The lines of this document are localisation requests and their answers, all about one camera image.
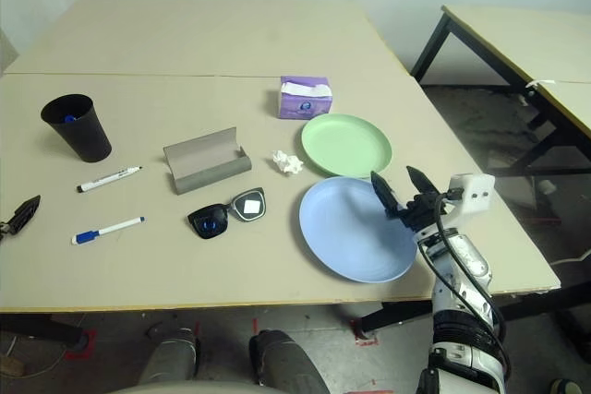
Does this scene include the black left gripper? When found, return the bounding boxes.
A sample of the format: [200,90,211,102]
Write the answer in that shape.
[0,194,42,242]

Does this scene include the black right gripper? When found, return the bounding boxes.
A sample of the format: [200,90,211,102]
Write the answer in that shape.
[370,165,449,233]

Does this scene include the blue plate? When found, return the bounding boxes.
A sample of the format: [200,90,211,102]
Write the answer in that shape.
[298,175,419,284]

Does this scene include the white marker with blue cap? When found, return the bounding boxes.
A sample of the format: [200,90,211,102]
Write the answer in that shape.
[70,216,146,245]

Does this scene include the white marker with black cap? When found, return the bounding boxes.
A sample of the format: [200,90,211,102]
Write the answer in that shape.
[76,165,143,194]

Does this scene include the white tissue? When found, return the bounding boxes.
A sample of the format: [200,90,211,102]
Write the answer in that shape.
[271,149,305,177]

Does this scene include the black sunglasses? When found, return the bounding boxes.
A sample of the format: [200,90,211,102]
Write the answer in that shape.
[187,186,268,241]

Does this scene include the grey glasses case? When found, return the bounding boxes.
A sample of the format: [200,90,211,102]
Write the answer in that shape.
[163,125,253,196]

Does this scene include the black plastic cup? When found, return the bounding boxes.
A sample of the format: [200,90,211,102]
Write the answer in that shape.
[40,93,113,164]

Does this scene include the purple tissue pack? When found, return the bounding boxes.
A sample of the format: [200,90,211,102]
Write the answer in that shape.
[278,75,333,120]

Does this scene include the brown wooden piece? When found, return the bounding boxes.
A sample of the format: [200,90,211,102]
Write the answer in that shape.
[0,352,27,379]

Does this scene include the side table with black legs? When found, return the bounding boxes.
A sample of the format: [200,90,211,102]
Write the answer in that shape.
[412,5,591,178]

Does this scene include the grey robot left leg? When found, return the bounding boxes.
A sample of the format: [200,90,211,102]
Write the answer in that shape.
[138,327,202,386]

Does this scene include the grey robot leg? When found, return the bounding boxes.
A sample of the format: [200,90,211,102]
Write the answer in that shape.
[248,328,332,394]
[138,327,202,386]

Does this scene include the grey robot right leg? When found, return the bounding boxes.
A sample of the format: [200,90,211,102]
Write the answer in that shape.
[248,328,332,394]

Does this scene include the grey robot torso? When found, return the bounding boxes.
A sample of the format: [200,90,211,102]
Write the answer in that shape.
[105,379,259,394]

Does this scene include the bystander shoe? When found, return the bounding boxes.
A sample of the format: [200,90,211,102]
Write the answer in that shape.
[549,377,583,394]

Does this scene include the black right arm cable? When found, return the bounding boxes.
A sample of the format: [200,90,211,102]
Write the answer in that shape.
[433,188,512,367]

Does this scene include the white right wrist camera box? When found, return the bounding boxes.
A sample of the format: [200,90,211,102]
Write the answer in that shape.
[450,173,496,229]

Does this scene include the black table frame foot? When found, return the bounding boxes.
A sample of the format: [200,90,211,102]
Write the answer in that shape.
[357,281,591,338]
[0,314,87,350]

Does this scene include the white cable on floor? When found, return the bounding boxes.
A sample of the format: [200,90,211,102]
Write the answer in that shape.
[551,250,591,269]

